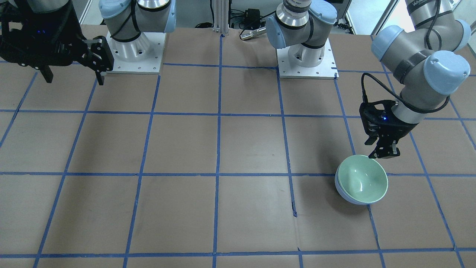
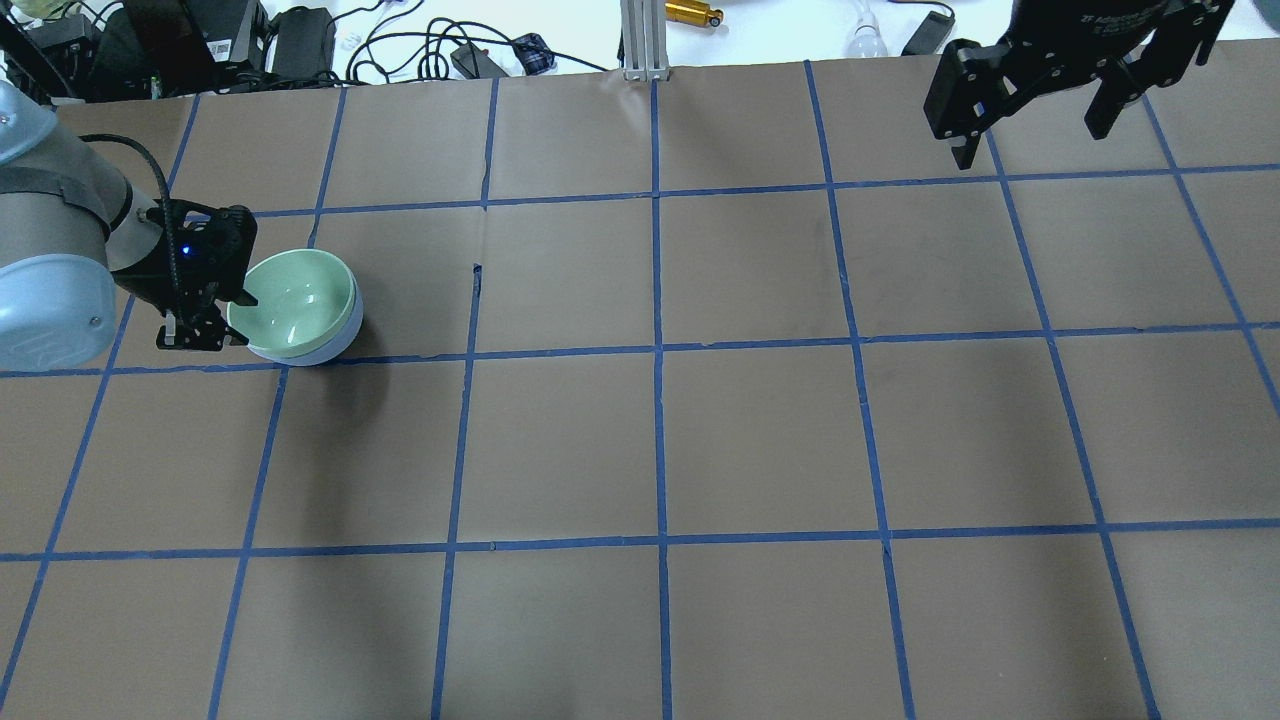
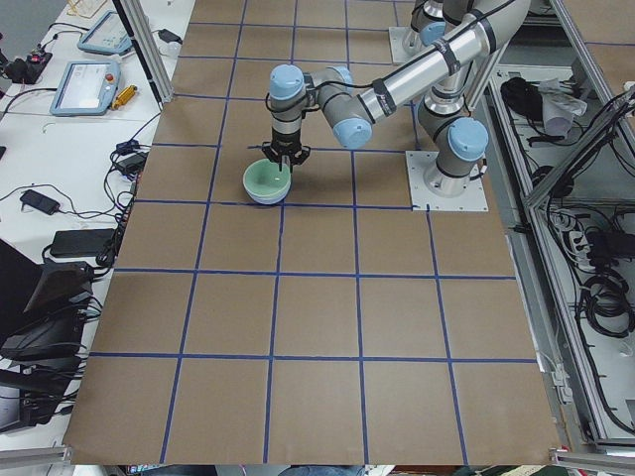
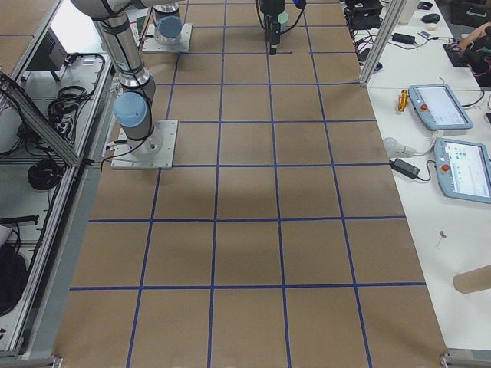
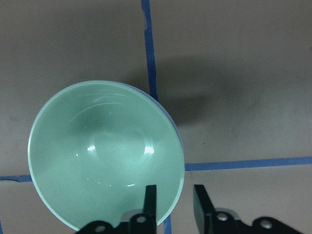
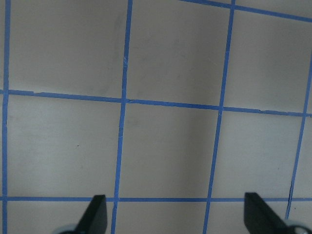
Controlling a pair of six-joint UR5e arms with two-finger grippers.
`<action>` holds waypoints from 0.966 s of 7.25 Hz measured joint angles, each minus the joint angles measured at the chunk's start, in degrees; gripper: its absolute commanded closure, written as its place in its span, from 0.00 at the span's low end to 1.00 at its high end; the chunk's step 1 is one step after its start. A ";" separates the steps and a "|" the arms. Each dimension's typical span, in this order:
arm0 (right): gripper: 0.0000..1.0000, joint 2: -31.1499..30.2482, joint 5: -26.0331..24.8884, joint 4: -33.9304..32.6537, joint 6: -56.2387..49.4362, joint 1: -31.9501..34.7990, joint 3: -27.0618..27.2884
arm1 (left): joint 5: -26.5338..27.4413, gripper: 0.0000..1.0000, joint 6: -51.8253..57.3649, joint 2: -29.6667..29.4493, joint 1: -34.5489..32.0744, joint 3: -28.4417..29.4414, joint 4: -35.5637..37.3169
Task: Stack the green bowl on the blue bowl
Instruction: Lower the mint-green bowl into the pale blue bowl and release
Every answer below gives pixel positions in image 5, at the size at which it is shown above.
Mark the green ceramic bowl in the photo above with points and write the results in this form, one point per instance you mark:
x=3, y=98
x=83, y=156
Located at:
x=77, y=166

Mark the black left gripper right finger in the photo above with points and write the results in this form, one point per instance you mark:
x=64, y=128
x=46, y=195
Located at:
x=210, y=220

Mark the blue ceramic bowl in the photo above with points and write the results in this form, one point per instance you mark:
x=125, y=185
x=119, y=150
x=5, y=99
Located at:
x=146, y=132

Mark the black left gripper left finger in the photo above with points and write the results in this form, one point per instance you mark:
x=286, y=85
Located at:
x=141, y=223

